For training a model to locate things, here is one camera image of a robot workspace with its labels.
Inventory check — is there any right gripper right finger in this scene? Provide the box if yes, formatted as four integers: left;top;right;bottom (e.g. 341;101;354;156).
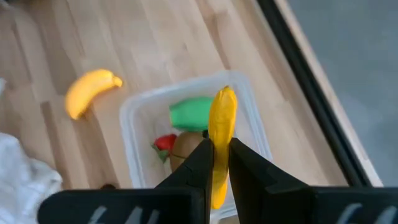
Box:
229;138;315;224

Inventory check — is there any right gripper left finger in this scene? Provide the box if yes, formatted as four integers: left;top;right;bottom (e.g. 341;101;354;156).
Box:
154;138;215;224

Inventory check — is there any brown kiwi toy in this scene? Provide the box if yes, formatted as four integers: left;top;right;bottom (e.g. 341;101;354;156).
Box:
169;131;206;172

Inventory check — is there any small red strawberry toy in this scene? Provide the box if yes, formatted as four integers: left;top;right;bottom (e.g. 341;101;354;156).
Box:
152;133;178;162

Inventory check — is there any small yellow vegetable toy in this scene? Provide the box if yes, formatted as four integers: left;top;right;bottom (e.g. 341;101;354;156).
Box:
207;85;239;211

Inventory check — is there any green vegetable toy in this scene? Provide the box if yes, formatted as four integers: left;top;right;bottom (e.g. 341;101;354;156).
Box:
169;96;215;132

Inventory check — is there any clear plastic tupperware container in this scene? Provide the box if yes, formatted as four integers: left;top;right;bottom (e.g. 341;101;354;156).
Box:
119;70;273;224

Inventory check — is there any yellow banana toy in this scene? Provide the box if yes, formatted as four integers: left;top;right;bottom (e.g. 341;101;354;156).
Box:
64;68;124;121

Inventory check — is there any white checked dish towel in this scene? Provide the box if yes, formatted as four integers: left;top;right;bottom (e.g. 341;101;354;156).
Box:
0;132;63;224

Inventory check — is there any black aluminium table frame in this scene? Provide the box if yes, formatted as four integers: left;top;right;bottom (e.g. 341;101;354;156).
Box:
256;0;373;188

